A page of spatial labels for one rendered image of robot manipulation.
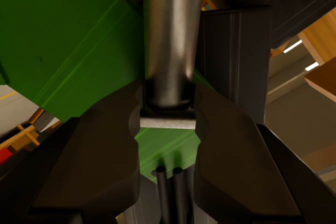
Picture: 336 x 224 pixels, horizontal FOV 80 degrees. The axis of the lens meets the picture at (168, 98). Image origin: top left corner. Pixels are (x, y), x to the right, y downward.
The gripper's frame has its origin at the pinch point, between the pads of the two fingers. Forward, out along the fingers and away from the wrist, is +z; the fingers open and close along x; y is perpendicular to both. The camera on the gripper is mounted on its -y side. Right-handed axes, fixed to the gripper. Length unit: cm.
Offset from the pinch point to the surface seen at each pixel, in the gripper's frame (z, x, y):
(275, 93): 579, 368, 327
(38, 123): 15.2, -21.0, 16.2
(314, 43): 68, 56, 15
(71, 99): 2.9, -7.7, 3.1
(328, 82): 37, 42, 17
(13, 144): 323, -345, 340
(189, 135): 2.8, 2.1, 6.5
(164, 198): 1.1, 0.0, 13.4
